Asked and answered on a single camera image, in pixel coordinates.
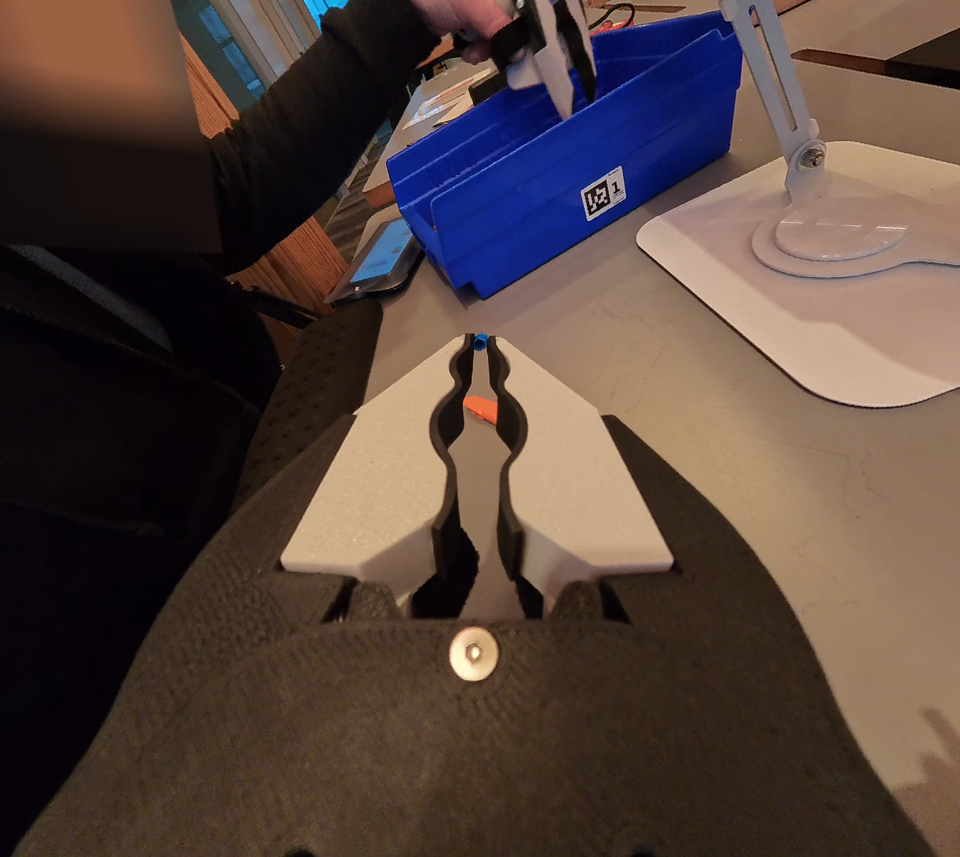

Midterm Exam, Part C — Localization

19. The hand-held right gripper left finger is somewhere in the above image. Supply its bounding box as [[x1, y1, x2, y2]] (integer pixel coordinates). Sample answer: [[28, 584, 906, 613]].
[[279, 333, 482, 618]]

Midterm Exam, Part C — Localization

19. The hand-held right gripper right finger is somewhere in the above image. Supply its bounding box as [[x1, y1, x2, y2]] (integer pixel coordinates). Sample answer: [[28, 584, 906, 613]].
[[487, 335, 676, 618]]

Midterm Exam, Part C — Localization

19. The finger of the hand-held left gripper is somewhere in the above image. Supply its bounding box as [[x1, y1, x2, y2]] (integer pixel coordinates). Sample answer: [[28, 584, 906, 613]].
[[557, 0, 601, 106], [532, 0, 584, 122]]

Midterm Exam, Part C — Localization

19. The blue plastic bin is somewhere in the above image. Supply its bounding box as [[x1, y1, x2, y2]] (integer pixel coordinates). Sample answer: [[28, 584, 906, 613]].
[[386, 9, 745, 301]]

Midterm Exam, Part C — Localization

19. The person's left forearm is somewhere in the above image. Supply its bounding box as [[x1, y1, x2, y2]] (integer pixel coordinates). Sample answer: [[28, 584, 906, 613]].
[[206, 0, 444, 273]]

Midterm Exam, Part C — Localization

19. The small black box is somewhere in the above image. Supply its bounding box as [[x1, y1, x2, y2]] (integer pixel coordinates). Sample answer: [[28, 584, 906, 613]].
[[468, 71, 526, 110]]

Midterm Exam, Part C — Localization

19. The white red paper packet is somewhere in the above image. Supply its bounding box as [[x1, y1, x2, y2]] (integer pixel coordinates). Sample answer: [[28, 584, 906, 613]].
[[405, 75, 496, 127]]

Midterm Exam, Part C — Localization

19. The black perforated pad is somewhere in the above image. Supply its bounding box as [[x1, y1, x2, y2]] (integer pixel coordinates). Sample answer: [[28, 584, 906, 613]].
[[225, 298, 385, 521]]

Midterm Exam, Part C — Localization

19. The smartphone in leather holder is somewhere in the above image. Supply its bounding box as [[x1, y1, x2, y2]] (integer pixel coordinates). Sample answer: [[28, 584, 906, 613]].
[[324, 213, 425, 305]]

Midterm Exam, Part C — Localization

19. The white book stand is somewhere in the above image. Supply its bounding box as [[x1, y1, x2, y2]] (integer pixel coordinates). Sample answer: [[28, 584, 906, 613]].
[[633, 0, 960, 410]]

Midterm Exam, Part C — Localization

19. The oak wooden post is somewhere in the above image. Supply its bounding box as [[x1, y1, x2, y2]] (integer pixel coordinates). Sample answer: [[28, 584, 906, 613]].
[[180, 35, 354, 326]]

